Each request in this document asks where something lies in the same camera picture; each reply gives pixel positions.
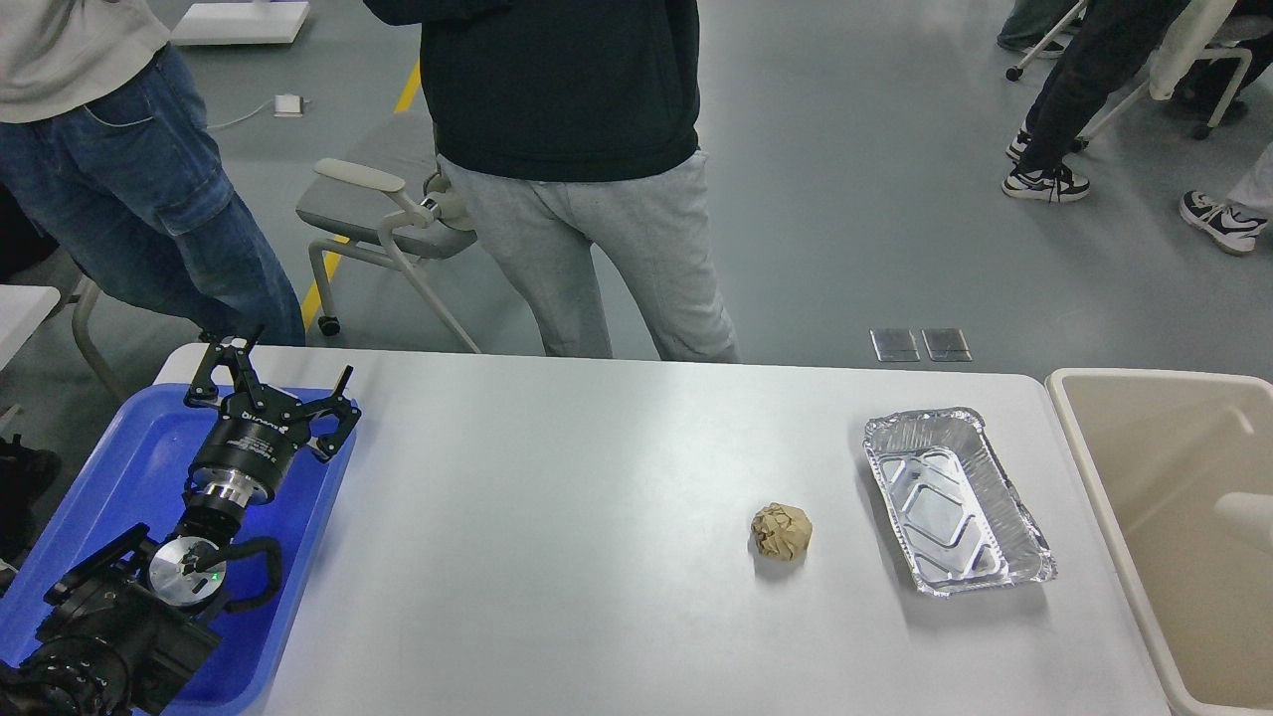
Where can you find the aluminium foil tray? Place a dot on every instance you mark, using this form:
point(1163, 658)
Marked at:
point(956, 516)

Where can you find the metal floor plate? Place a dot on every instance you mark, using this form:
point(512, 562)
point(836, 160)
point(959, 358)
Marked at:
point(947, 345)
point(894, 345)

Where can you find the person in blue jeans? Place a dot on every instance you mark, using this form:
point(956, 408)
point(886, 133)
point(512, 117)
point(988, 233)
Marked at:
point(106, 147)

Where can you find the white flat floor base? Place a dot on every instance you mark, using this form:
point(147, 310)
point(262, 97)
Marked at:
point(223, 23)

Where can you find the person in grey sweatpants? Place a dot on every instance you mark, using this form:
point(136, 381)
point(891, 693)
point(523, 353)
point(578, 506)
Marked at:
point(568, 126)

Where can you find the beige plastic bin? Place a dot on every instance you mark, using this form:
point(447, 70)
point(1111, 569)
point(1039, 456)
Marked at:
point(1155, 449)

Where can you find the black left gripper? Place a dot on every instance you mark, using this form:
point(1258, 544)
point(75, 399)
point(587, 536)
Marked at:
point(249, 445)

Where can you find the black white sneaker foot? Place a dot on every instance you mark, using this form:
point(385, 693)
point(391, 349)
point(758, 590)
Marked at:
point(1230, 230)

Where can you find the white grey office chair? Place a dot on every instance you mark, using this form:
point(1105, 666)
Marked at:
point(386, 202)

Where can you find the left metal floor plate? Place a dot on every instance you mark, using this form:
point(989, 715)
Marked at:
point(894, 345)

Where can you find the person in black trousers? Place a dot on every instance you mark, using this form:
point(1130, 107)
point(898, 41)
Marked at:
point(1112, 45)

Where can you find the blue plastic tray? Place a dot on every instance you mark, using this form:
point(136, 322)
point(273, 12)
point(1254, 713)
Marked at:
point(136, 475)

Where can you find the white side table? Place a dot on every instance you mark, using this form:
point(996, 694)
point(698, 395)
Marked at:
point(23, 309)

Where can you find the white floor power adapter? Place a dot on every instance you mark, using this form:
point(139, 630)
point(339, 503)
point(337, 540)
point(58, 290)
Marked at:
point(288, 105)

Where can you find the right metal floor plate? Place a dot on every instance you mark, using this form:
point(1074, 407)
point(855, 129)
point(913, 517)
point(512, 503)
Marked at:
point(947, 345)

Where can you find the white chair at right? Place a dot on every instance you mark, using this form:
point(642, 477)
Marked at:
point(1204, 31)

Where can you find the crumpled brown paper ball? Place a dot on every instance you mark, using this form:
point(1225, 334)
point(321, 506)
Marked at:
point(781, 532)

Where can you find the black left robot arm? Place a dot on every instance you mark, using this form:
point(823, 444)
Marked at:
point(169, 576)

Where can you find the white paper cup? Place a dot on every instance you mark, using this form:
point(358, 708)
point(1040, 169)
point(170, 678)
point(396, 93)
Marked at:
point(1248, 517)

